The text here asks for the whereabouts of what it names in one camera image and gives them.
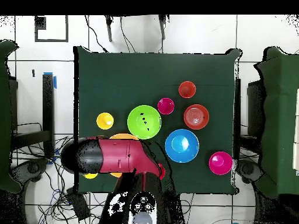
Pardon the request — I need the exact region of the pink bowl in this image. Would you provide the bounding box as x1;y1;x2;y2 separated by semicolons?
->
208;151;234;176

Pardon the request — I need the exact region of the grey metal leg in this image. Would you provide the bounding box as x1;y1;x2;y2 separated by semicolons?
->
158;15;168;41
104;15;114;43

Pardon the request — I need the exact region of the green bowl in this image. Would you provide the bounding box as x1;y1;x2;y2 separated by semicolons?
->
127;104;162;140

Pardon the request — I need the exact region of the amber yellow cup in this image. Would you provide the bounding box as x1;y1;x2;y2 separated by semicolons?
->
96;112;115;131

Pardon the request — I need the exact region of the dark green table cloth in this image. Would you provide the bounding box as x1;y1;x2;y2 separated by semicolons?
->
73;45;242;195

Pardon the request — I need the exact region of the grey square floor frame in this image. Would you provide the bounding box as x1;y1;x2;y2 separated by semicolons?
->
34;15;69;43

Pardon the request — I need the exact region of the orange cup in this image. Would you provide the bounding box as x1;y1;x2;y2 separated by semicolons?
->
178;80;197;99

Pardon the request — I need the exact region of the blue bowl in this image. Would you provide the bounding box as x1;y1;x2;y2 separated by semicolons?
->
165;128;200;163

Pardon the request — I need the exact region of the large yellow-orange bowl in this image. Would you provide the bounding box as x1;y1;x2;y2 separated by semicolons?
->
109;133;140;179

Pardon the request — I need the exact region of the red cup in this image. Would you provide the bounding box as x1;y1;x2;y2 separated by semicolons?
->
158;163;166;181

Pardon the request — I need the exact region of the thin black cable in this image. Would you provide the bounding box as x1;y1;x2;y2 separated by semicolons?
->
119;15;137;54

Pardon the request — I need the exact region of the green cloth side table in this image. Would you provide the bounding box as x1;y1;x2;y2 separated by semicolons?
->
0;39;22;194
253;46;299;199

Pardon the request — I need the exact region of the black metal stand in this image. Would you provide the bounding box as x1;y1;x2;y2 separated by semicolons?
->
10;73;55;159

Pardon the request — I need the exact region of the small orange bowl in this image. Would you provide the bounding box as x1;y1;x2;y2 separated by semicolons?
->
183;104;210;131

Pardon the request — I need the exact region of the black cabinet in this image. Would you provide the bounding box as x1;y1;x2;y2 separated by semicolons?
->
8;78;19;131
246;79;266;138

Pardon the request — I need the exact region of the grey office chair base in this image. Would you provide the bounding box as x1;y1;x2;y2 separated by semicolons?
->
10;158;49;183
235;159;265;184

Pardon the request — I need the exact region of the black cable with plug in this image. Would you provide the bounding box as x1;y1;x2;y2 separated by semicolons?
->
84;15;109;54

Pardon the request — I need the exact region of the pink cup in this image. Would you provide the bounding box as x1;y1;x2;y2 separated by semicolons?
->
157;97;175;116

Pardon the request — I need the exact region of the black power adapter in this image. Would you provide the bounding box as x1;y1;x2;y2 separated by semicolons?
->
66;187;92;222

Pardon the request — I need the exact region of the tangle of cables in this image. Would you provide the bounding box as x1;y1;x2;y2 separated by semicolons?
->
13;136;106;224

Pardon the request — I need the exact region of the black metal post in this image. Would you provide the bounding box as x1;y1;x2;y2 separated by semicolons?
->
234;78;242;162

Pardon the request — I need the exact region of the blue tape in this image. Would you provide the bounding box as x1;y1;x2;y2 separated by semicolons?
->
43;72;58;90

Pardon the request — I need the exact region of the blue cable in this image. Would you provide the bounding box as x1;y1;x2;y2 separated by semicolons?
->
49;188;71;204

